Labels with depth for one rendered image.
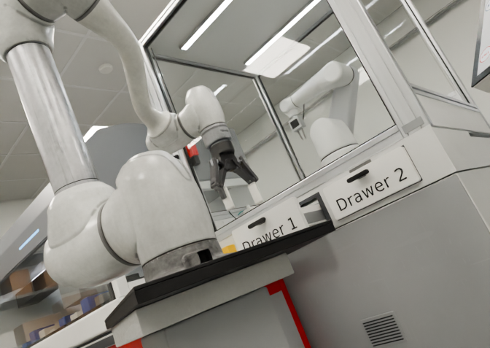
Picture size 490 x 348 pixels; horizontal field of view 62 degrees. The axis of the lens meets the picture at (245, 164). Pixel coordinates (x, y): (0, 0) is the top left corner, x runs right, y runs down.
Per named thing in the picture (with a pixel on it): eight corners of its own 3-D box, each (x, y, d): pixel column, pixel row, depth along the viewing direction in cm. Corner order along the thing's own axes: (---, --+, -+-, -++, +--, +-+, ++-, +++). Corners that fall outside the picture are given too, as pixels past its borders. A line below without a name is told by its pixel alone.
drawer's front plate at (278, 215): (307, 230, 121) (292, 196, 124) (242, 262, 138) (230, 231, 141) (310, 229, 122) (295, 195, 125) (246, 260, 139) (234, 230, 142)
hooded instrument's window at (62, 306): (117, 298, 173) (88, 200, 186) (-10, 369, 278) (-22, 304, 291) (275, 247, 260) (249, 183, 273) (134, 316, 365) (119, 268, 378)
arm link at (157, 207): (187, 240, 70) (149, 130, 77) (114, 278, 77) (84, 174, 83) (232, 236, 85) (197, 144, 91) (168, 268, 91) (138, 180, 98)
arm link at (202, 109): (233, 123, 135) (203, 143, 140) (216, 84, 139) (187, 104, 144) (217, 118, 126) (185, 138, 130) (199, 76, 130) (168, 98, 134)
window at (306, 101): (397, 125, 120) (270, -105, 146) (215, 232, 170) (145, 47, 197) (398, 125, 120) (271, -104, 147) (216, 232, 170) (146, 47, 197)
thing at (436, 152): (456, 171, 108) (429, 123, 112) (216, 284, 168) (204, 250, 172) (512, 161, 180) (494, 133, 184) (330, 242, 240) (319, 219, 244)
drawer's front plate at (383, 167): (420, 180, 113) (401, 145, 116) (336, 220, 130) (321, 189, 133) (422, 179, 114) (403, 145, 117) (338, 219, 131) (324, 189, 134)
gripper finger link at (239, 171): (224, 165, 130) (225, 163, 131) (249, 187, 134) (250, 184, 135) (232, 160, 128) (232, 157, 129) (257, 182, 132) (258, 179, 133)
